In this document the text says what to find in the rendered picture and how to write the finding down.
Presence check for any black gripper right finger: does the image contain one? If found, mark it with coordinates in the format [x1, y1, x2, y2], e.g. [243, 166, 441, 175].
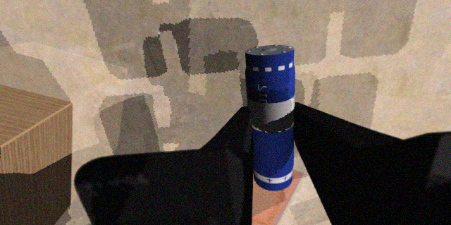
[293, 102, 451, 225]

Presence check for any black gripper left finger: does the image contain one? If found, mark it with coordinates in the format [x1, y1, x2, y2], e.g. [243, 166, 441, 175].
[74, 107, 254, 225]

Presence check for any blue and white battery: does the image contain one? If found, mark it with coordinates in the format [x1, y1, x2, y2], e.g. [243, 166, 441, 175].
[245, 44, 295, 191]

